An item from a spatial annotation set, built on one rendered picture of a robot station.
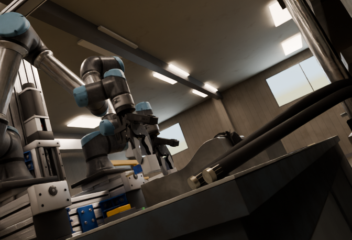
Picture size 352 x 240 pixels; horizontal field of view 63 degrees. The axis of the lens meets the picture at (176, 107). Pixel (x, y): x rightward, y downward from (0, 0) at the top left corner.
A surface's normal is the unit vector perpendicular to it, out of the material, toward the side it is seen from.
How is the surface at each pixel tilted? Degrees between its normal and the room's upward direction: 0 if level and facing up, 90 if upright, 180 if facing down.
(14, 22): 83
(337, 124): 90
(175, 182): 90
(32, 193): 90
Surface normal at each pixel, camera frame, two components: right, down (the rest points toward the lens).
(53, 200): 0.83, -0.43
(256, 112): -0.44, -0.11
